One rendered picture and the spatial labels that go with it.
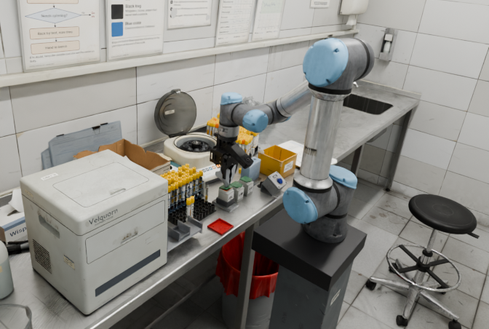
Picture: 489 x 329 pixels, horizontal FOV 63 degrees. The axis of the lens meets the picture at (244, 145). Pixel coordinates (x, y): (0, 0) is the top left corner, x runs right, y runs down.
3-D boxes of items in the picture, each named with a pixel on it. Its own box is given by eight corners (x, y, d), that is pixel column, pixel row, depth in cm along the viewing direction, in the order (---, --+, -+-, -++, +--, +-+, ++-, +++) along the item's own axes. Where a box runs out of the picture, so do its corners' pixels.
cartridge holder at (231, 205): (230, 212, 152) (231, 204, 151) (212, 204, 156) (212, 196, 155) (238, 207, 156) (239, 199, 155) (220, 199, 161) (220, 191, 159)
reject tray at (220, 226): (221, 235, 139) (221, 234, 138) (207, 227, 142) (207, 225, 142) (233, 227, 144) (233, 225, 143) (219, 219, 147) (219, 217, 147)
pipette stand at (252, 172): (250, 188, 170) (252, 168, 166) (236, 183, 173) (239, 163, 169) (261, 180, 178) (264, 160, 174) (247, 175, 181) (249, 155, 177)
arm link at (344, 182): (356, 208, 133) (367, 174, 127) (332, 221, 124) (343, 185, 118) (327, 191, 141) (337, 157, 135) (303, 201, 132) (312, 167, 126)
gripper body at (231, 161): (221, 156, 155) (223, 128, 150) (239, 164, 151) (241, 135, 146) (209, 163, 149) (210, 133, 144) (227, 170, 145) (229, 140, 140)
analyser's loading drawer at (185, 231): (156, 262, 120) (156, 248, 118) (141, 252, 124) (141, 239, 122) (201, 233, 136) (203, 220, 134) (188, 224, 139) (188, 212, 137)
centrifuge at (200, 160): (196, 189, 165) (197, 163, 160) (156, 161, 184) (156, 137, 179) (238, 174, 181) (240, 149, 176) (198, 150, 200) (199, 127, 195)
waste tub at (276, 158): (279, 182, 178) (281, 161, 174) (255, 171, 185) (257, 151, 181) (295, 172, 188) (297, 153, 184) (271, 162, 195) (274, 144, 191)
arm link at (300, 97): (380, 28, 113) (273, 100, 150) (359, 29, 106) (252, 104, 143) (397, 65, 112) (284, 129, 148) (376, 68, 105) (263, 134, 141)
